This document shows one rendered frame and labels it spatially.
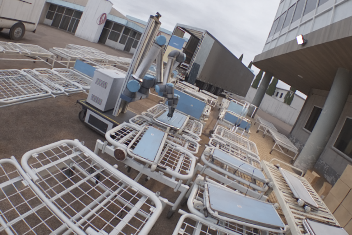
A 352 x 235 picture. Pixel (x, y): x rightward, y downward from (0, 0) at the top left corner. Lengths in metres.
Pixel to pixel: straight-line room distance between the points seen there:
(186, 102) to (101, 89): 1.58
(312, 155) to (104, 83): 5.28
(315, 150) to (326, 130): 0.64
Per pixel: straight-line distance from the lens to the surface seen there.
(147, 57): 2.09
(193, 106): 3.35
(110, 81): 2.48
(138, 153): 1.56
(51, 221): 1.57
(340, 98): 5.72
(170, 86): 2.16
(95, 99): 2.64
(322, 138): 5.61
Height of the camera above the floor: 1.33
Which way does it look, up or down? 12 degrees down
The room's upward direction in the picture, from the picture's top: 23 degrees clockwise
